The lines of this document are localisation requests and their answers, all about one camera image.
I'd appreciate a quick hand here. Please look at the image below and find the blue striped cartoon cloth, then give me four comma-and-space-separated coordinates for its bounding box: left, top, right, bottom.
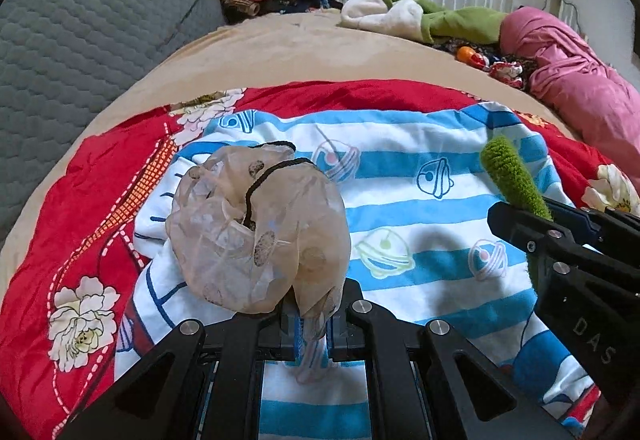
114, 101, 601, 440

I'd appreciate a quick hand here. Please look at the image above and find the orange toy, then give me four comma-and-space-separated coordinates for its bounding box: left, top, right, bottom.
456, 46, 488, 68

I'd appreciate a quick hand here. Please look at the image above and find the green and white garment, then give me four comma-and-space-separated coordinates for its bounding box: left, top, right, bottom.
340, 0, 511, 46

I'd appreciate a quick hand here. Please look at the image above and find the grey quilted cushion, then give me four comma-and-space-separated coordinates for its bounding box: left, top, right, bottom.
0, 0, 228, 246

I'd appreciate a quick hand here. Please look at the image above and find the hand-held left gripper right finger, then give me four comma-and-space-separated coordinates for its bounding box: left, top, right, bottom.
326, 279, 576, 440

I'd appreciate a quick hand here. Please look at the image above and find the beige blanket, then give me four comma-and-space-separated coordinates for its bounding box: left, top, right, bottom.
0, 12, 586, 271

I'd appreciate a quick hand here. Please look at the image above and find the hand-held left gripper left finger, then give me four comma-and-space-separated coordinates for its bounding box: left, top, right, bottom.
52, 301, 304, 440

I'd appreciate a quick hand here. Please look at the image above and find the white metal frame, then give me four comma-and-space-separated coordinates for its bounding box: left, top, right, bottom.
545, 0, 591, 41

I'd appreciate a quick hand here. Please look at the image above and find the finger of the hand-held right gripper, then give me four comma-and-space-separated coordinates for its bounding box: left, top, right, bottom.
487, 201, 640, 293
542, 196, 640, 255

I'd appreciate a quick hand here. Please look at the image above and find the green fuzzy scrunchie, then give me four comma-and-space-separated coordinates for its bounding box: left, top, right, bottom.
480, 136, 555, 298

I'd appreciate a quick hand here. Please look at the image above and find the red and white packet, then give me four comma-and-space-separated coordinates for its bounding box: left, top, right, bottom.
487, 61, 526, 88

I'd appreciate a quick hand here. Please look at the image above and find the red floral blanket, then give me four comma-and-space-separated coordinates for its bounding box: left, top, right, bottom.
0, 82, 640, 440

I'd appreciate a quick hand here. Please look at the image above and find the pink duvet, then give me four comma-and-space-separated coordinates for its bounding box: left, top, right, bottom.
500, 6, 640, 171

